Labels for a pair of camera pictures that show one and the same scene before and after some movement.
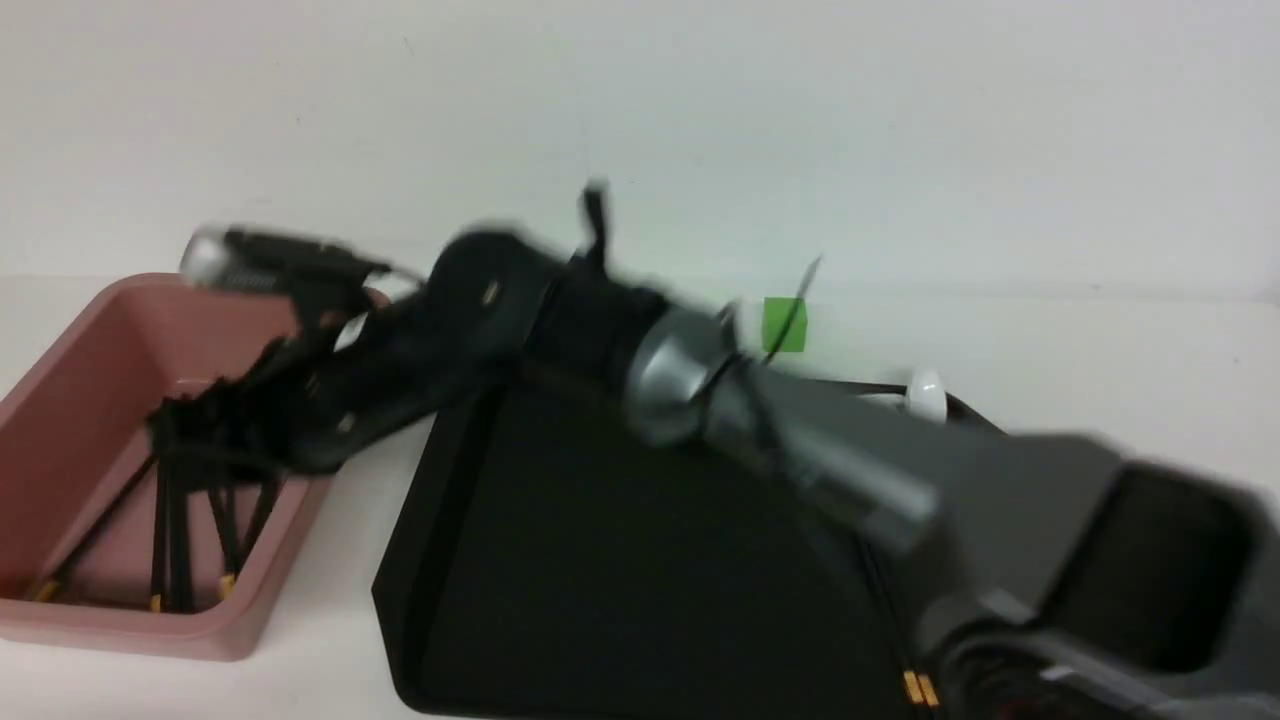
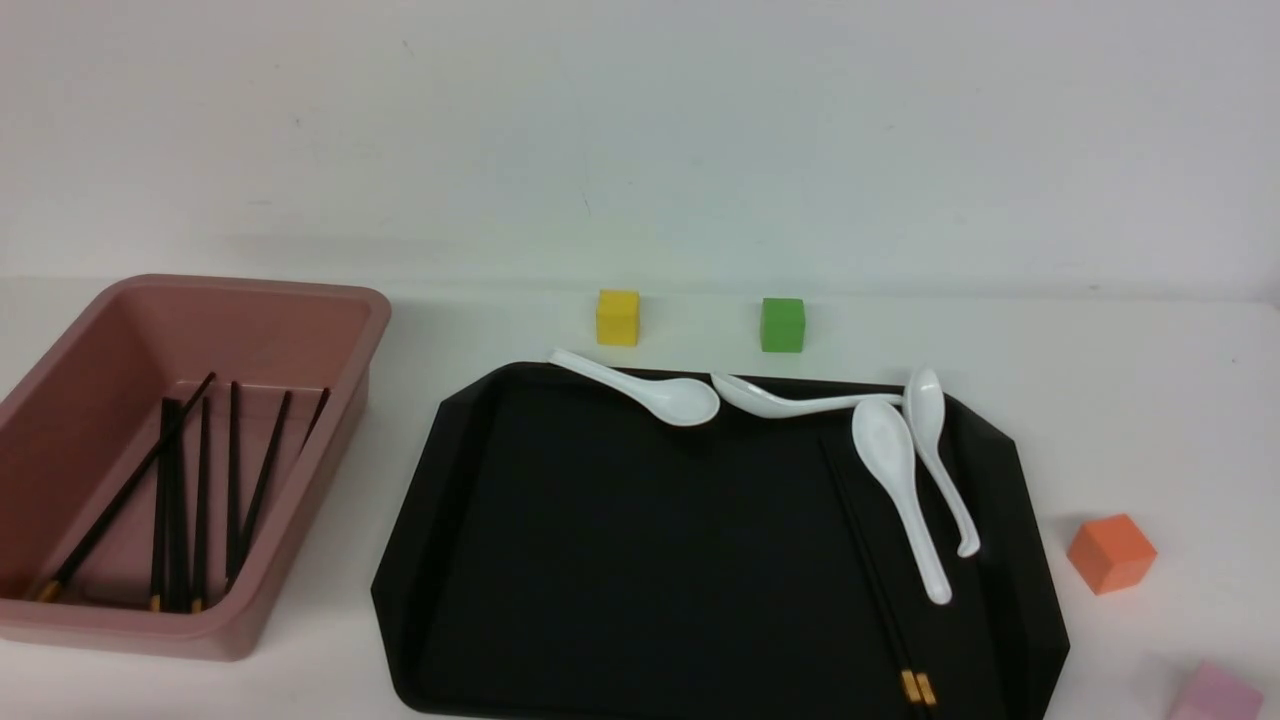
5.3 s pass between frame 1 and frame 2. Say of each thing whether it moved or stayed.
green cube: stayed
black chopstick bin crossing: moved
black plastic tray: stayed
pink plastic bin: stayed
